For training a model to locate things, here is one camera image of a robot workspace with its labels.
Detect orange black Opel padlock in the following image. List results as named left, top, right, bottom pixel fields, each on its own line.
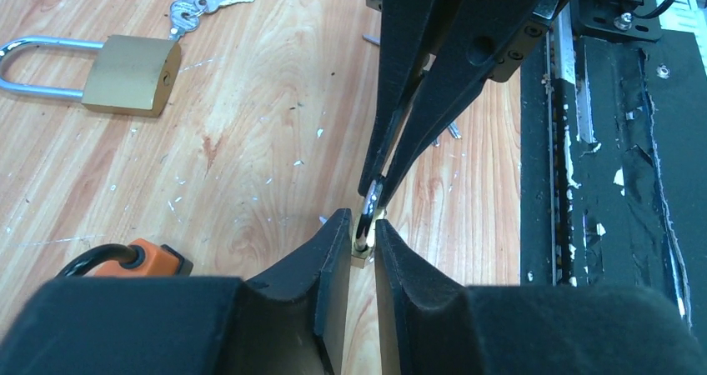
left=56, top=238, right=193, bottom=278

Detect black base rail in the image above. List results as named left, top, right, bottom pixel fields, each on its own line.
left=519, top=0, right=706, bottom=337

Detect large brass padlock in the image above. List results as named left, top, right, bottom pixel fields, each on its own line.
left=1, top=34, right=182, bottom=118

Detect small brass padlock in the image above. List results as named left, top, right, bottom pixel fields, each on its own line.
left=351, top=175, right=386, bottom=268

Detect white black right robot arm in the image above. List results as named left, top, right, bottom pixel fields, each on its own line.
left=358, top=0, right=674, bottom=207

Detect black-headed key bunch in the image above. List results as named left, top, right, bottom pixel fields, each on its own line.
left=430, top=121, right=463, bottom=148

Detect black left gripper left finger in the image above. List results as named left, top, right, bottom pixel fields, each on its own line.
left=1, top=209, right=352, bottom=374

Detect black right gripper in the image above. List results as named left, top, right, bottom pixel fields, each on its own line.
left=358, top=0, right=570, bottom=206

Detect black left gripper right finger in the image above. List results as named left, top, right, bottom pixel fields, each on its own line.
left=374, top=220, right=706, bottom=374

